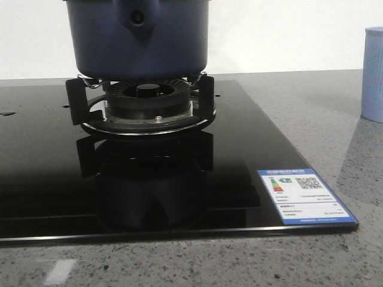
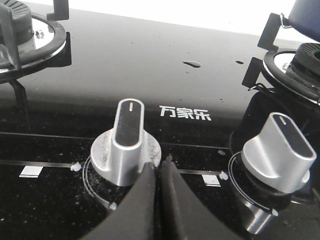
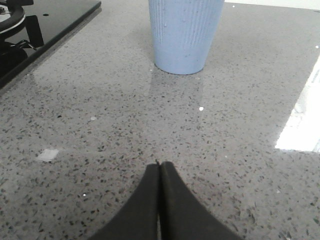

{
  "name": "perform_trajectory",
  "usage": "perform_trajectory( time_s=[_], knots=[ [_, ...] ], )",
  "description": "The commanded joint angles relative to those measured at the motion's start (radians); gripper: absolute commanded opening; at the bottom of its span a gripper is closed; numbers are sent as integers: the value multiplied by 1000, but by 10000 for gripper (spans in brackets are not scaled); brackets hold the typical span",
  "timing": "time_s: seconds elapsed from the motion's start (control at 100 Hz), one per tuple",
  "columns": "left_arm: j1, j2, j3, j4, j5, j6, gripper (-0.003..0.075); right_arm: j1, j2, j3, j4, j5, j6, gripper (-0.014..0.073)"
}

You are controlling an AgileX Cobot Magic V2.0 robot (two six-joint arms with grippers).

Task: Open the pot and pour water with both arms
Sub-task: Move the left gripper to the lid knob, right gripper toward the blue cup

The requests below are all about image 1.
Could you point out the light blue plastic cup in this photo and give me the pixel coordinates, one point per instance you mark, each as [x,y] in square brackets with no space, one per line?
[371,98]

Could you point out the black pot support grate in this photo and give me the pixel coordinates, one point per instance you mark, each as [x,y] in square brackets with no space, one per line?
[86,98]

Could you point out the dark blue cooking pot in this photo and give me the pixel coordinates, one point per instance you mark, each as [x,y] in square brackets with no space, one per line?
[139,40]

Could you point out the black gas burner head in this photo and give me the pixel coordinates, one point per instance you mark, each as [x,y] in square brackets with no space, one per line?
[127,102]

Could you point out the blue energy label sticker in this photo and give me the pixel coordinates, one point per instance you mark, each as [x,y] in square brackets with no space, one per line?
[302,197]

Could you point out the black glass gas stove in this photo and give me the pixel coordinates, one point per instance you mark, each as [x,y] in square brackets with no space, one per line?
[61,184]

